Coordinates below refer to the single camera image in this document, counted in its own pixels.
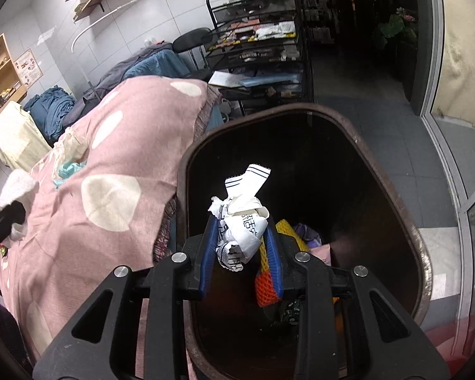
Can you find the potted plant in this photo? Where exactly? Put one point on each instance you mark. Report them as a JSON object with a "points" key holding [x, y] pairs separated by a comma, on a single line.
{"points": [[396, 25]]}

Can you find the blue plastic sheet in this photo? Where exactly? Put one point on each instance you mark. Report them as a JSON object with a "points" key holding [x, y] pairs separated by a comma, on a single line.
{"points": [[269, 80]]}

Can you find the purple plastic bag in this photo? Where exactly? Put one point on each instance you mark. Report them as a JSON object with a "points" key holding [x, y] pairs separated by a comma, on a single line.
{"points": [[306, 233]]}

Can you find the wall poster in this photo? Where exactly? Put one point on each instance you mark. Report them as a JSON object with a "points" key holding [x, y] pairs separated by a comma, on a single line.
{"points": [[28, 67]]}

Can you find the cream towel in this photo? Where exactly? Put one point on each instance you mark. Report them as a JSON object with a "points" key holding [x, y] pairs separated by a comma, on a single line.
{"points": [[16, 134]]}

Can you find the grey glass door frame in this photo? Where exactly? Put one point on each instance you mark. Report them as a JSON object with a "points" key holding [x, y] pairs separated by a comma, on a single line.
{"points": [[429, 47]]}

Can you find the white paper sheets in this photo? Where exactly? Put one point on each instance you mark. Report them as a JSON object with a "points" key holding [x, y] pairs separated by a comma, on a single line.
{"points": [[223, 79]]}

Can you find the brown trash bin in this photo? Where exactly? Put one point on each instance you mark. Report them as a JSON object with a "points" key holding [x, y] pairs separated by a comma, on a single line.
{"points": [[320, 166]]}

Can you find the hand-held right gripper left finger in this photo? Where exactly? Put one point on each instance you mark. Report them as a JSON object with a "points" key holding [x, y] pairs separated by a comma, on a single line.
{"points": [[208, 253]]}

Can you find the black mesh cart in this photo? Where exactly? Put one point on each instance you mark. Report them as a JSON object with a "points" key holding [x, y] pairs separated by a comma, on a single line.
{"points": [[261, 53]]}

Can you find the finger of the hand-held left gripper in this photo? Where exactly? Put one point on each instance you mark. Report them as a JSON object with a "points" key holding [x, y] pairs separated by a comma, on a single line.
{"points": [[4, 221]]}

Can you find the wooden wall cabinet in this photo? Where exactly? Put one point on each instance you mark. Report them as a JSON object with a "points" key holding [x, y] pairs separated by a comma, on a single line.
{"points": [[6, 105]]}

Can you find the orange foam mesh net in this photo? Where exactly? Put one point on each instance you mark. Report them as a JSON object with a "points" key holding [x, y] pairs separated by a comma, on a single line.
{"points": [[267, 289]]}

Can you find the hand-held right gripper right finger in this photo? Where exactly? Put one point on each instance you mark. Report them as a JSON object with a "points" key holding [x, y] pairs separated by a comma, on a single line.
{"points": [[275, 261]]}

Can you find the black chair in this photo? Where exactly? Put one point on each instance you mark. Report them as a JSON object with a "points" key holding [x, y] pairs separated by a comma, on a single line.
{"points": [[192, 39]]}

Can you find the dark display rack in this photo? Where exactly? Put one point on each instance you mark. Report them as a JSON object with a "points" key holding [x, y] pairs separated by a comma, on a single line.
{"points": [[318, 8]]}

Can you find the white fluffy cloth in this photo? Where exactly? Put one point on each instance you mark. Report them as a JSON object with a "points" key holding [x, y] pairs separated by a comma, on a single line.
{"points": [[14, 188]]}

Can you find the yellow foam mesh net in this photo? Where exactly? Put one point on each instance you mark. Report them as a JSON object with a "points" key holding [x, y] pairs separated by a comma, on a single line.
{"points": [[287, 231]]}

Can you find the pink dotted blanket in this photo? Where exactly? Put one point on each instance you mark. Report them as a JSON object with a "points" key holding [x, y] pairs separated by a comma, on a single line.
{"points": [[122, 146]]}

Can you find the white printed wrapper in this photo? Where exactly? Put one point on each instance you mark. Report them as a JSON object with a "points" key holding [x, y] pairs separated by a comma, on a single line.
{"points": [[241, 221]]}

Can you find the crumpled white tissue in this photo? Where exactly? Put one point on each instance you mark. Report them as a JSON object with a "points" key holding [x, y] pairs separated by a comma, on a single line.
{"points": [[73, 148]]}

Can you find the pile of blue bedding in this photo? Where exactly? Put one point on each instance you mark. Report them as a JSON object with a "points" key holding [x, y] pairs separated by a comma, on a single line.
{"points": [[51, 107]]}

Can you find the curved white rail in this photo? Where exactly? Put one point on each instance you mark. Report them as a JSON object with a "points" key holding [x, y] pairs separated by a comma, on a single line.
{"points": [[99, 18]]}

